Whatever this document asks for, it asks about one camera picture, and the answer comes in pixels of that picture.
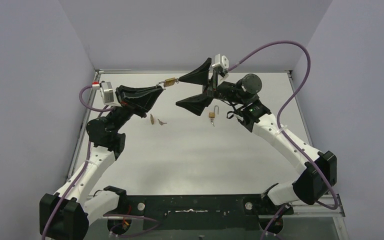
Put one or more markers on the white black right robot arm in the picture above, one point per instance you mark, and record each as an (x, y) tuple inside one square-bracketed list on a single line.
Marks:
[(317, 170)]

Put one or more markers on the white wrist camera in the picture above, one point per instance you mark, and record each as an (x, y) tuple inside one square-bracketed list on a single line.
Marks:
[(106, 91), (221, 65)]

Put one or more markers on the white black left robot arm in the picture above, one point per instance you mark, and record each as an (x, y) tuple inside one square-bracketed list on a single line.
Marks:
[(68, 213)]

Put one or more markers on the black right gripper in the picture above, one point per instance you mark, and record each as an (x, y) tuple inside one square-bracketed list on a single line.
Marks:
[(197, 104)]

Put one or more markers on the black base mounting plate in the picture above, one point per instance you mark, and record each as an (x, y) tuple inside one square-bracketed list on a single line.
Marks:
[(200, 212)]

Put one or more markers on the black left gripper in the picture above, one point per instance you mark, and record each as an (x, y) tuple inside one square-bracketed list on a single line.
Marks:
[(123, 99)]

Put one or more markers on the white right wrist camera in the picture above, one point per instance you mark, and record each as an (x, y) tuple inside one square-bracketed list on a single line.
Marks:
[(221, 65)]

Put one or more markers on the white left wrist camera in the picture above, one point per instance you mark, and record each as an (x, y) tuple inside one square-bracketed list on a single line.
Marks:
[(106, 91)]

